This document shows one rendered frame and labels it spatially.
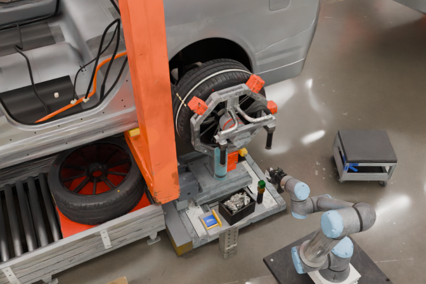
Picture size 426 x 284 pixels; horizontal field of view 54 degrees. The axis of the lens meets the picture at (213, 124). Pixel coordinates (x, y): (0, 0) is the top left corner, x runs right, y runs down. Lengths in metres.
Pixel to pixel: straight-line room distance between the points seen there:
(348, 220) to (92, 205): 1.66
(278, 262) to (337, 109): 2.02
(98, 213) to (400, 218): 2.27
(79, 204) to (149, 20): 1.45
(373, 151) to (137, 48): 2.21
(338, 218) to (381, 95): 2.90
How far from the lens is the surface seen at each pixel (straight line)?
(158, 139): 2.37
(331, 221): 1.96
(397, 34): 5.86
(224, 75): 2.68
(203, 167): 3.37
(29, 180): 3.52
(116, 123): 2.90
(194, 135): 2.71
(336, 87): 4.69
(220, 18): 2.76
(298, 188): 2.44
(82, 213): 3.00
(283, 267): 2.83
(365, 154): 3.52
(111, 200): 2.91
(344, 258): 2.57
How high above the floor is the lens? 2.76
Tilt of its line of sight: 43 degrees down
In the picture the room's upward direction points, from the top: straight up
